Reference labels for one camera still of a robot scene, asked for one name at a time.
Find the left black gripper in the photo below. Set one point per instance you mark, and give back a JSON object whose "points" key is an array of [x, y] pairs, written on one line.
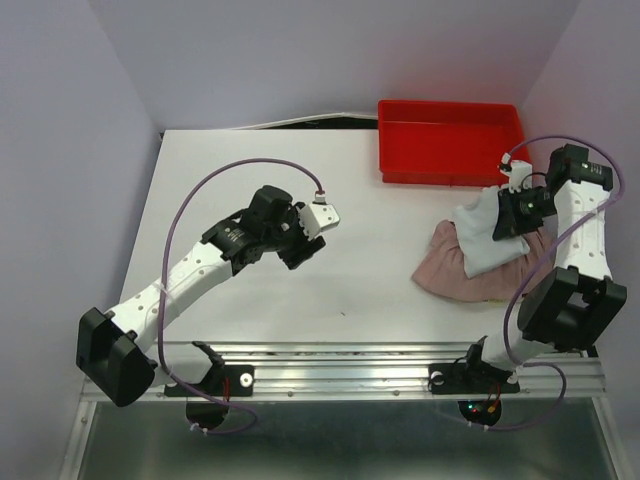
{"points": [[304, 249]]}

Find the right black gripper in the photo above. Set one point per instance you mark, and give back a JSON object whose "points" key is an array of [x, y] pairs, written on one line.
{"points": [[508, 223]]}

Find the white skirt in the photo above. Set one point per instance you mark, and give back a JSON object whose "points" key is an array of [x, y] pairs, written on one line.
{"points": [[475, 224]]}

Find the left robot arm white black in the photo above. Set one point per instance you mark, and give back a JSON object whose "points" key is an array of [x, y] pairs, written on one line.
{"points": [[112, 346]]}

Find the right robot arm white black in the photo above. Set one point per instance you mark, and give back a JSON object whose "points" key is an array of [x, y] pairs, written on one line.
{"points": [[569, 297]]}

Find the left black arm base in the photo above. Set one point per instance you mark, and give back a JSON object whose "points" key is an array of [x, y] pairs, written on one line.
{"points": [[209, 408]]}

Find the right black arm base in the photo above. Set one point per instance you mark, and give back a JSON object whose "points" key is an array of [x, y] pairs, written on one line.
{"points": [[479, 385]]}

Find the yellow green skirt underneath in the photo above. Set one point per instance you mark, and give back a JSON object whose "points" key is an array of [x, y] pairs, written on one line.
{"points": [[495, 301]]}

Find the pink pleated skirt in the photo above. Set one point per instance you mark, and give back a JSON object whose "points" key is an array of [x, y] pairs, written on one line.
{"points": [[442, 273]]}

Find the red plastic tray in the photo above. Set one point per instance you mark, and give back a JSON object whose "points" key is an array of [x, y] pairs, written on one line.
{"points": [[445, 143]]}

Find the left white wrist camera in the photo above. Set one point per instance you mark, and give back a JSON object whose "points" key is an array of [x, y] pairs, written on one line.
{"points": [[316, 219]]}

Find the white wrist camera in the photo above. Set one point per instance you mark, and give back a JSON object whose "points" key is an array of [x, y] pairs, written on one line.
{"points": [[316, 219], [518, 175]]}

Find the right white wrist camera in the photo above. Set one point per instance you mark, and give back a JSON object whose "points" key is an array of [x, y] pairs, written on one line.
{"points": [[518, 175]]}

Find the aluminium rail frame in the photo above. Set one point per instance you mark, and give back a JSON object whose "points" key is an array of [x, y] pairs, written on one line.
{"points": [[342, 351]]}

